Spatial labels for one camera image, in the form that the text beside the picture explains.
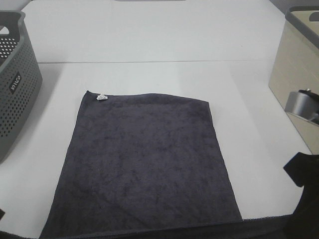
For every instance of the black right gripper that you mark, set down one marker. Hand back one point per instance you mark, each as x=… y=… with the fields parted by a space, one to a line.
x=303 y=169

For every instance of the dark grey towel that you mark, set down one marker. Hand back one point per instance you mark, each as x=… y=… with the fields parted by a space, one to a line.
x=149 y=161

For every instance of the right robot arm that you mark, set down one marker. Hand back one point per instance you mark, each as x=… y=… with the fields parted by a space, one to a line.
x=304 y=104

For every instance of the white towel care label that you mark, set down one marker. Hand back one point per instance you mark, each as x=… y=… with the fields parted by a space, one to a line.
x=102 y=97

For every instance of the beige plastic bin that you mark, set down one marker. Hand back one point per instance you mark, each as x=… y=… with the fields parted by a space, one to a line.
x=296 y=65

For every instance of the grey perforated plastic basket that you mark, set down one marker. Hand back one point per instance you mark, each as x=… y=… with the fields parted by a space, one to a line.
x=20 y=78

